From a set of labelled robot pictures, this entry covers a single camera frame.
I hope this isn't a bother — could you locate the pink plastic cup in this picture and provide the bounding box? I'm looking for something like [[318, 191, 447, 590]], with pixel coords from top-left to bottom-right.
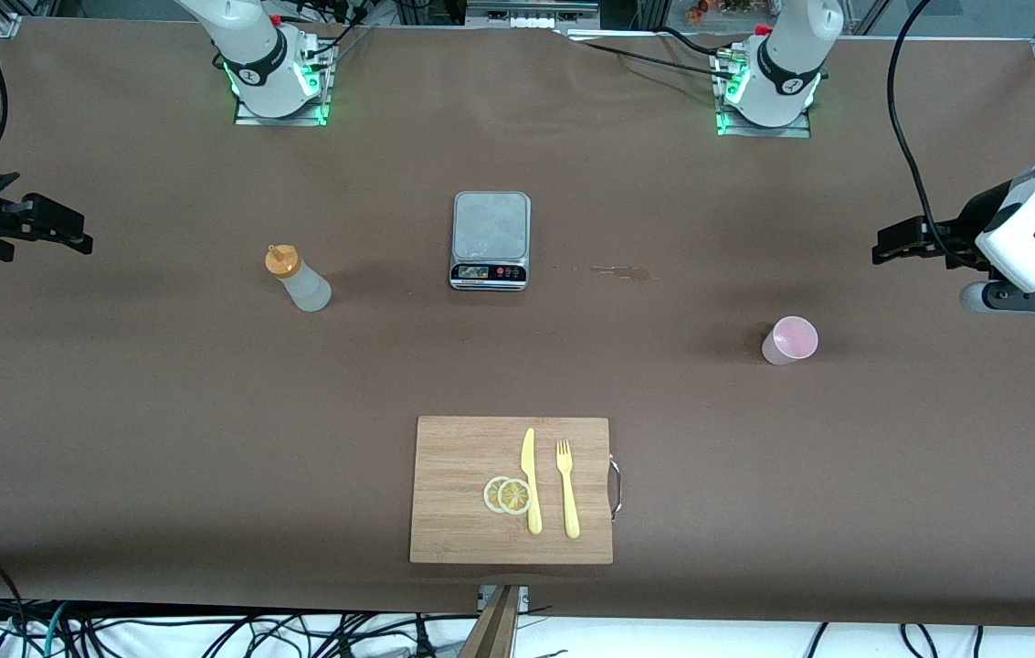
[[761, 315, 819, 366]]

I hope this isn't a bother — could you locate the orange-capped squeeze bottle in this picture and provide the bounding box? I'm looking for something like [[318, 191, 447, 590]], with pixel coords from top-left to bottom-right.
[[264, 244, 333, 313]]

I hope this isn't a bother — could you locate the brown table cover sheet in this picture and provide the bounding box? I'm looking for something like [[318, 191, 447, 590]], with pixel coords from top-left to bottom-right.
[[0, 16, 1035, 631]]

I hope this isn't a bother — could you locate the silver digital kitchen scale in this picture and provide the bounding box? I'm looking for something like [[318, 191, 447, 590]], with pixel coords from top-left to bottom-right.
[[449, 190, 532, 292]]

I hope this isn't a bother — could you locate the yellow plastic fork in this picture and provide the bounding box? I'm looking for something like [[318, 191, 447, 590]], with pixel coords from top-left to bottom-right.
[[555, 440, 581, 539]]

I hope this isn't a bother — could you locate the white power strip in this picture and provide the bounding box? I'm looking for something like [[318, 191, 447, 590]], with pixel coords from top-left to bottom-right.
[[467, 0, 600, 30]]

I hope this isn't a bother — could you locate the yellow plastic knife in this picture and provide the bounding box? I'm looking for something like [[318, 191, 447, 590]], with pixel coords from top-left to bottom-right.
[[521, 428, 544, 536]]

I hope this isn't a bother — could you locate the wooden cutting board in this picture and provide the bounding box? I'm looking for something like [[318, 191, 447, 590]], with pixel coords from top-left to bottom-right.
[[409, 416, 623, 565]]

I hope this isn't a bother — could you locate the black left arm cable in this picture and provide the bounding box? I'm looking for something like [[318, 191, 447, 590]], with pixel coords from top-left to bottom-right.
[[886, 0, 966, 268]]

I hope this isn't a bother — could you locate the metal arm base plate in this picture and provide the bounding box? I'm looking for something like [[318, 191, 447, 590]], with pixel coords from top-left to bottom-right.
[[234, 37, 333, 127], [713, 46, 815, 138]]

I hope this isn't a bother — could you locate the black base power cable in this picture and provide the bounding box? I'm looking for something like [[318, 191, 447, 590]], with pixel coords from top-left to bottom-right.
[[563, 35, 730, 81], [659, 26, 724, 59]]

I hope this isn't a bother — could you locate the teal floor cable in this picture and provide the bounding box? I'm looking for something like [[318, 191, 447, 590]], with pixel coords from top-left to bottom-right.
[[40, 601, 70, 658]]

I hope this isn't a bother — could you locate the small metal bracket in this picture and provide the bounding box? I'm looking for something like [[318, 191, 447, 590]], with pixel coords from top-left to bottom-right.
[[478, 585, 530, 613]]

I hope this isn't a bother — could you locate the wooden post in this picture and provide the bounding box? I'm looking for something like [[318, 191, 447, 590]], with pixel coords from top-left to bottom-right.
[[458, 585, 523, 658]]

